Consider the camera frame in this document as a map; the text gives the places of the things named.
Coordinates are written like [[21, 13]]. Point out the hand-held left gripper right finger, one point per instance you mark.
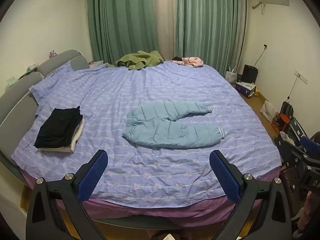
[[225, 177]]

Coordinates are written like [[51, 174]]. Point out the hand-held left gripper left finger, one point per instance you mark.
[[92, 177]]

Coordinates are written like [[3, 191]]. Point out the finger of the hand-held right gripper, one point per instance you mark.
[[310, 143], [308, 172]]

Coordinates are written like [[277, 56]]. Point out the light blue padded pants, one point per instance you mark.
[[165, 130]]

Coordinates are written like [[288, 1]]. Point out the black folded pants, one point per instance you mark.
[[58, 127]]

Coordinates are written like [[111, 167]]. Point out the person's right hand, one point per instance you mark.
[[307, 212]]

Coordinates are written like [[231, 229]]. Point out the black and orange backpack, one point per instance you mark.
[[285, 116]]

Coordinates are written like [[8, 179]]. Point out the white folded garment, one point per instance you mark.
[[75, 140]]

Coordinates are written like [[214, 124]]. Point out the white plastic bag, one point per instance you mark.
[[268, 111]]

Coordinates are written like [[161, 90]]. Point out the blue and white box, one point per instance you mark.
[[246, 88]]

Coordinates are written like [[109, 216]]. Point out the black floor appliance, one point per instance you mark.
[[250, 73]]

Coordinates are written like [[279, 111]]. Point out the white tote bag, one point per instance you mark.
[[232, 76]]

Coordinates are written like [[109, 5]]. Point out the purple striped pillow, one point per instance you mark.
[[50, 85]]

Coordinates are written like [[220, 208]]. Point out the purple striped bed cover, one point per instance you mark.
[[150, 87]]

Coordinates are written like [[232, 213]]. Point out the grey padded headboard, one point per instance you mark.
[[15, 97]]

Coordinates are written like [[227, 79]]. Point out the white nightstand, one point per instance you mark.
[[96, 63]]

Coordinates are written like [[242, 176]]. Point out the pink printed garment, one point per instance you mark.
[[191, 61]]

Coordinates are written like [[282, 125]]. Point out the pale green packet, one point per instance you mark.
[[11, 82]]

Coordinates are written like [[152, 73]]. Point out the olive green cloth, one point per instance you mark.
[[140, 60]]

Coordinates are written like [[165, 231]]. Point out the small black garment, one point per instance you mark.
[[177, 58]]

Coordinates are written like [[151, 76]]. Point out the small purple toy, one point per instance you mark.
[[53, 53]]

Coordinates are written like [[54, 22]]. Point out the beige sheer curtain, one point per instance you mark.
[[165, 17]]

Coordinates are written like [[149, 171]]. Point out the white wall power strip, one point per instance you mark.
[[301, 77]]

